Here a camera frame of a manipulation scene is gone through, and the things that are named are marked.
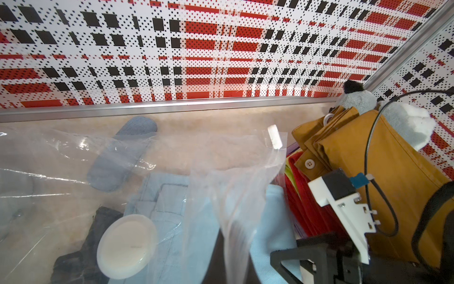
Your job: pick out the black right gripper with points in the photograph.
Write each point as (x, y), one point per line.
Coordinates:
(331, 260)

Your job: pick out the light blue garment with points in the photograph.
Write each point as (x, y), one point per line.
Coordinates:
(185, 247)

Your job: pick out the brown trousers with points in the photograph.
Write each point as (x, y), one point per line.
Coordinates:
(367, 143)

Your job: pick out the clear plastic vacuum bag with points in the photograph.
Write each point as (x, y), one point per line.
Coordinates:
(52, 220)

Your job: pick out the lime green trousers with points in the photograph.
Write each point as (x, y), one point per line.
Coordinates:
(289, 174)

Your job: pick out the white vacuum bag valve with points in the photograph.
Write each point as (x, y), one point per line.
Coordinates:
(127, 246)

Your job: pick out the white bag zipper slider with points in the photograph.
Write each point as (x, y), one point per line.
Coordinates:
(275, 138)

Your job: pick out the grey white plush toy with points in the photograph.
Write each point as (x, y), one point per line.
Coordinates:
(413, 123)

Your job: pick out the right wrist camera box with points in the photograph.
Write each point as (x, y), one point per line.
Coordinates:
(340, 192)

